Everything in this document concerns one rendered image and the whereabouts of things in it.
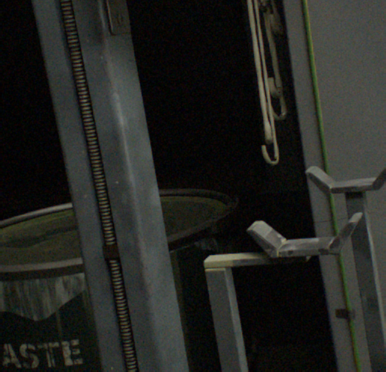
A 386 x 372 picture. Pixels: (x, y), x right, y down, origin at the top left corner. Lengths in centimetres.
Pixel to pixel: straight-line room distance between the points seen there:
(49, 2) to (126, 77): 8
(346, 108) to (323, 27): 10
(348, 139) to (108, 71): 53
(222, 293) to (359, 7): 60
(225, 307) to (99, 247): 15
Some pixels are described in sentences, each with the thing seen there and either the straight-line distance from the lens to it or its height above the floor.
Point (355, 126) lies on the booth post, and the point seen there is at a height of 110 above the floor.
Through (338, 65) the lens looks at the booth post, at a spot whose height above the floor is 117.
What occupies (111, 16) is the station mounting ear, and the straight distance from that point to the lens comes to 83.
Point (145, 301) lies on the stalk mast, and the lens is 86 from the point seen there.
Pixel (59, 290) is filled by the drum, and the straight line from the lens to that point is 177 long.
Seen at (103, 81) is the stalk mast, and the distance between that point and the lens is 83.
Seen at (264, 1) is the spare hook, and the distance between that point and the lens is 138.
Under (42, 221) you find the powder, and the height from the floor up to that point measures 87.
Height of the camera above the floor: 128
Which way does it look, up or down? 10 degrees down
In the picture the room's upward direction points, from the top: 9 degrees counter-clockwise
